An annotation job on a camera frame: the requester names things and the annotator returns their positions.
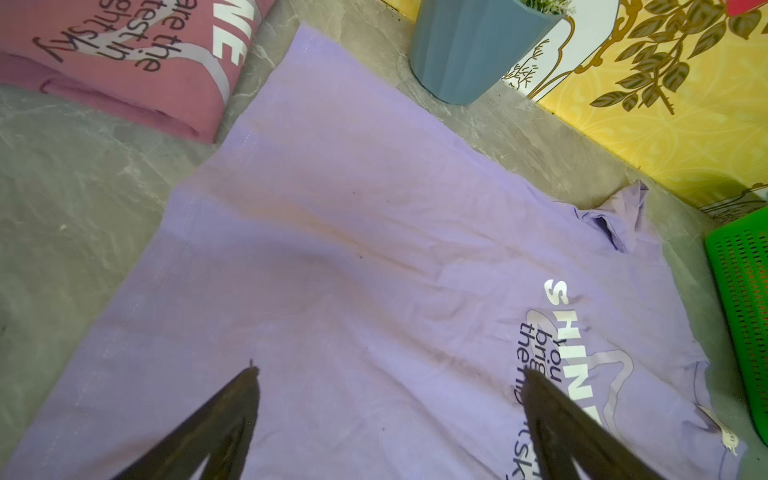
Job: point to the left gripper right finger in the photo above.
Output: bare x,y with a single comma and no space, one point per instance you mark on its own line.
567,441

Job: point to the purple t-shirt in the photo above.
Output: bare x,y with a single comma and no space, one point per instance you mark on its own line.
392,285

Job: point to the green plant blue pot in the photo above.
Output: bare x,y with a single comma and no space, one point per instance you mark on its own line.
460,49

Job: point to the green plastic basket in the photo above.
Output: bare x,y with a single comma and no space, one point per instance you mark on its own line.
737,253

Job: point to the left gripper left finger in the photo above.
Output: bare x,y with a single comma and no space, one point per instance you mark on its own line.
214,439

